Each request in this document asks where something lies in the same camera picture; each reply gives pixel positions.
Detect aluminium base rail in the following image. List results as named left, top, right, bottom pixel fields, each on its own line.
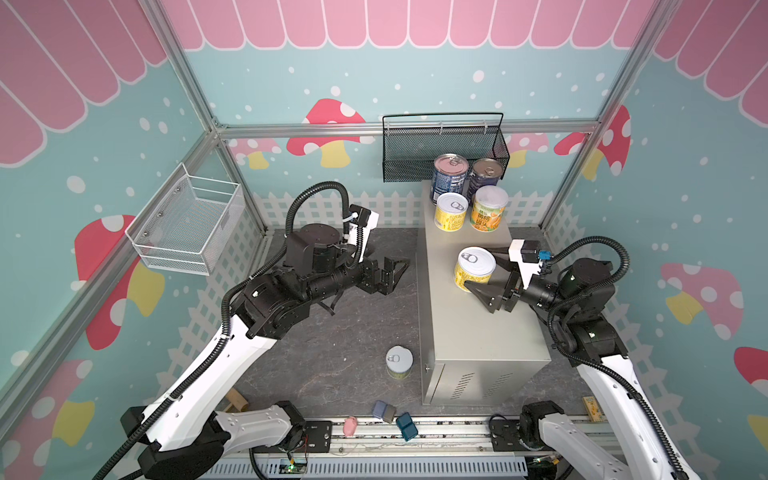
left=204, top=415, right=578, bottom=479

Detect yellow can white lid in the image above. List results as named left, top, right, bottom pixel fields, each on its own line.
left=470, top=185, right=509, bottom=232
left=434, top=192, right=469, bottom=232
left=454, top=247, right=496, bottom=292
left=385, top=345, right=414, bottom=380

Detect wooden mallet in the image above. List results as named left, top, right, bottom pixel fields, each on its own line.
left=224, top=388, right=249, bottom=413

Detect black wire mesh basket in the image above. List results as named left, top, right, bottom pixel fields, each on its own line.
left=381, top=112, right=511, bottom=183

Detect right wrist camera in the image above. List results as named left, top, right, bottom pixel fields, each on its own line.
left=508, top=239, right=552, bottom=290

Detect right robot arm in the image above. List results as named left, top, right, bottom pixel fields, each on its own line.
left=458, top=236, right=698, bottom=479

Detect white wire mesh basket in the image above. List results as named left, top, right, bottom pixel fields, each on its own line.
left=125, top=164, right=245, bottom=276

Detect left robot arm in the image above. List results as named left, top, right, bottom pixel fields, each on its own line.
left=95, top=181, right=410, bottom=479

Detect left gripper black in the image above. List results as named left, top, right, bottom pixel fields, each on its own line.
left=306, top=243, right=410, bottom=304

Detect blue can pink lid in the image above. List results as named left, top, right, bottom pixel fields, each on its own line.
left=430, top=153, right=470, bottom=204

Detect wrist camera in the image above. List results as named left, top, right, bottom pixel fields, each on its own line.
left=343, top=204, right=380, bottom=262
left=508, top=239, right=552, bottom=290

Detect pink toy block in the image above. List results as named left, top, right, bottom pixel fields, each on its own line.
left=343, top=416, right=359, bottom=438

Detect grey metal cabinet counter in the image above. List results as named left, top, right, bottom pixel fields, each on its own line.
left=416, top=181, right=551, bottom=406

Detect dark blue tall can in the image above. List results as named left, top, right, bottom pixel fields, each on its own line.
left=467, top=158, right=504, bottom=201

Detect grey purple toy block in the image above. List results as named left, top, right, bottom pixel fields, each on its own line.
left=372, top=400, right=397, bottom=424

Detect small wooden block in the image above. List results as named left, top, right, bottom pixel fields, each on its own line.
left=582, top=396, right=606, bottom=423

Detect teal toy block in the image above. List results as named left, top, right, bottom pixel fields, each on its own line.
left=395, top=412, right=419, bottom=442

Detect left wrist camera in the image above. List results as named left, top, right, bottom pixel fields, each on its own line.
left=343, top=204, right=380, bottom=262

